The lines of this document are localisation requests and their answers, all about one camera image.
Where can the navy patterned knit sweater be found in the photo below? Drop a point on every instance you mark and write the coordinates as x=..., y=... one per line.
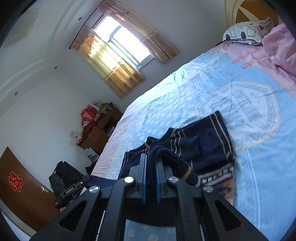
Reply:
x=208, y=143

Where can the cream and brown headboard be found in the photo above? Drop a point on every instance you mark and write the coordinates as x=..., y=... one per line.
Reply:
x=249, y=9

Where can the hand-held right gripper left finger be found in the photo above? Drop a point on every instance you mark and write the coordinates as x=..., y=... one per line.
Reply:
x=143, y=180

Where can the beige curtain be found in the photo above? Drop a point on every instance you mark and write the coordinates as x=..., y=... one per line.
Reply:
x=108, y=67
x=148, y=30

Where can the red gift box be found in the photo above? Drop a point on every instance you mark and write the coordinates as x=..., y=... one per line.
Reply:
x=89, y=114

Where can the white paper bag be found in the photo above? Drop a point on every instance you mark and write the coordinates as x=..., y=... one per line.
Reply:
x=91, y=157

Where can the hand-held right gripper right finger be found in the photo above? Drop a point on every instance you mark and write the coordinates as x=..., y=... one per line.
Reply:
x=159, y=183

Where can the red paper door decoration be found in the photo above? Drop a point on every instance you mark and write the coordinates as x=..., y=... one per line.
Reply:
x=15, y=181

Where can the brown wooden desk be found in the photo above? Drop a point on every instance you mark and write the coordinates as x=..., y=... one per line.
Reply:
x=97, y=136

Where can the black folding chair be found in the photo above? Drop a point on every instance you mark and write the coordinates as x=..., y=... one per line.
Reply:
x=62, y=173

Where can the brown wooden door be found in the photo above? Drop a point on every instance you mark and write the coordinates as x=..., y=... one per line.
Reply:
x=27, y=204

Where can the small window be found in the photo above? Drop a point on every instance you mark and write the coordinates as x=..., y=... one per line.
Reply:
x=124, y=39

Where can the green plant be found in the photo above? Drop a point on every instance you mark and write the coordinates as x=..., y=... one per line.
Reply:
x=106, y=108

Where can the dark curtain rod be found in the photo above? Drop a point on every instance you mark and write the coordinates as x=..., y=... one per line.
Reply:
x=75, y=38

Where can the white patterned pillow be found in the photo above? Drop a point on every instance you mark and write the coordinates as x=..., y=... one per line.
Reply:
x=245, y=30

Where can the bed with blue sheet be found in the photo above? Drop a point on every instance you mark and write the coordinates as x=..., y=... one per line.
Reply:
x=254, y=162

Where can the pink blanket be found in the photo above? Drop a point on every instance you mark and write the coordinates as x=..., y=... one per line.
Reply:
x=282, y=46

